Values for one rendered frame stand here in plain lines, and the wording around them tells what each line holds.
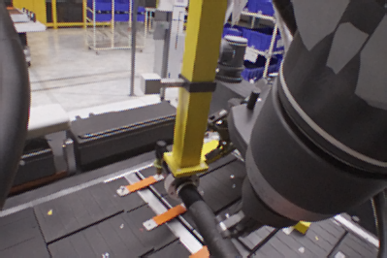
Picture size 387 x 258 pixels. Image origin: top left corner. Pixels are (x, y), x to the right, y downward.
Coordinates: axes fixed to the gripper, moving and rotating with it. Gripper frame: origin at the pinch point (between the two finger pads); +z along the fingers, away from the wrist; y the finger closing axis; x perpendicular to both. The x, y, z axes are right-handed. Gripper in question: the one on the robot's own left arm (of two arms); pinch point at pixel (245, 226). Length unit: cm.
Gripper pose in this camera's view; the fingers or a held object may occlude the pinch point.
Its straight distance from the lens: 38.9
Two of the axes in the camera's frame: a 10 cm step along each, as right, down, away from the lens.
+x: -4.1, -7.4, 5.3
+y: 9.1, -2.5, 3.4
